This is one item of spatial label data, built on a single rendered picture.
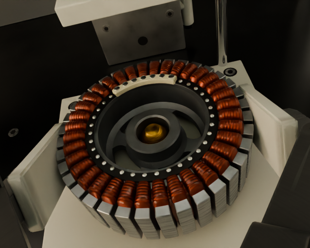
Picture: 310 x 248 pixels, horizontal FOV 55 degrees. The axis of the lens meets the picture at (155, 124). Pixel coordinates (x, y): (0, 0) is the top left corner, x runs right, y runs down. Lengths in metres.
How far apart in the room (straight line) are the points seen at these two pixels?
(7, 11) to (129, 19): 0.20
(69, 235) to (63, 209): 0.02
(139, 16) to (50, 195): 0.16
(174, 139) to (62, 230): 0.08
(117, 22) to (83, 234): 0.17
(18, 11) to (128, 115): 0.26
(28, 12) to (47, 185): 0.29
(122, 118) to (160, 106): 0.03
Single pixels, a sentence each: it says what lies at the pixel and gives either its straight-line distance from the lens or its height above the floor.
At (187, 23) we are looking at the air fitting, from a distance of 0.29.
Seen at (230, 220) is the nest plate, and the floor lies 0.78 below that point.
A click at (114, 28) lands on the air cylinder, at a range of 0.27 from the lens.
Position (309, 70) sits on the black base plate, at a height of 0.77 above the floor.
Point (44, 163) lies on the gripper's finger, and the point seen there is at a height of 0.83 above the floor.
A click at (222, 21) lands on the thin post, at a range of 0.22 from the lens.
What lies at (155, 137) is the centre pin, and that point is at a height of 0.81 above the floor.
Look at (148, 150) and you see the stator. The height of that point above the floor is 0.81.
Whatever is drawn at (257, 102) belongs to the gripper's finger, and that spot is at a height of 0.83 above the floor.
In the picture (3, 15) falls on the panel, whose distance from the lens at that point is 0.43.
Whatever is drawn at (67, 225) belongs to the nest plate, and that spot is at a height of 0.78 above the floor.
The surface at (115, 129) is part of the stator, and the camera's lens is 0.20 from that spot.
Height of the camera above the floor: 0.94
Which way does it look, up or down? 49 degrees down
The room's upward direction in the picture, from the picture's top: 16 degrees counter-clockwise
